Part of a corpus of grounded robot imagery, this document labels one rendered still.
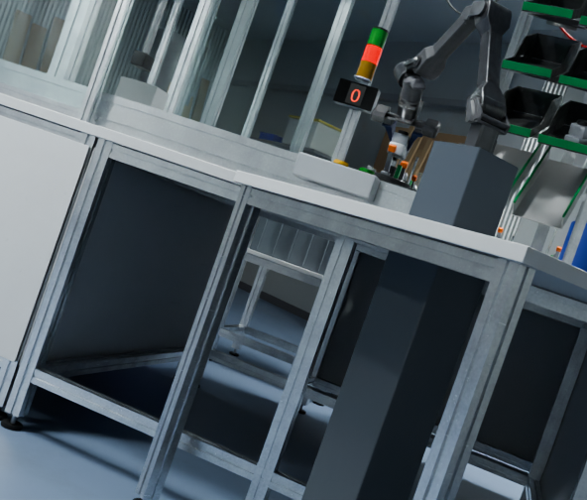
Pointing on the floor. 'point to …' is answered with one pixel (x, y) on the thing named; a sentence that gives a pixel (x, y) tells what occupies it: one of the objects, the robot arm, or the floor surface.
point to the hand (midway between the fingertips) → (402, 137)
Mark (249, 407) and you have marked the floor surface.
